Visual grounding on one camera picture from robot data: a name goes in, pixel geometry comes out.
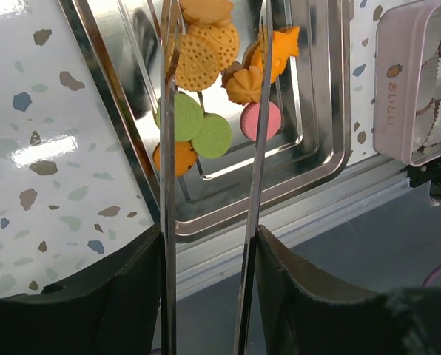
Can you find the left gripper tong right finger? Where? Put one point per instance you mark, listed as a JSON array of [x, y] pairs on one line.
[[250, 243]]

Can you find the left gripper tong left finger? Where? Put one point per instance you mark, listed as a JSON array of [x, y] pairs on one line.
[[169, 27]]

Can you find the flower edged orange cookie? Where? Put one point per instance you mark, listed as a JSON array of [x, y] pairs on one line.
[[206, 12]]

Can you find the round dotted orange cookie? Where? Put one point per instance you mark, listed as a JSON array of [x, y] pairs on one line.
[[198, 62]]

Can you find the green sandwich cookie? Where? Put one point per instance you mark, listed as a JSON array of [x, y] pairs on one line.
[[188, 117], [214, 138]]

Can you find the swirl butter cookie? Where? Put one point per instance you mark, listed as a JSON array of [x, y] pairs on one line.
[[245, 85]]

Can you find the orange fish cookie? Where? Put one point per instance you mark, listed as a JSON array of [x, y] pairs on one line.
[[285, 45]]

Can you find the large steel tray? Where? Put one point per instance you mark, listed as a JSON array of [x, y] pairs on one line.
[[119, 42]]

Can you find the orange chip cookie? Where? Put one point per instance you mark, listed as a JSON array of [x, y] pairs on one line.
[[185, 157]]

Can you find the pink cookie tin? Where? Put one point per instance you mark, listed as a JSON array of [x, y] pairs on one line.
[[407, 111]]

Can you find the aluminium rail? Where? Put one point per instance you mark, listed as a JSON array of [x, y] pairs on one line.
[[357, 189]]

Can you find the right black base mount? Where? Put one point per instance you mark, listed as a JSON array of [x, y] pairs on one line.
[[428, 175]]

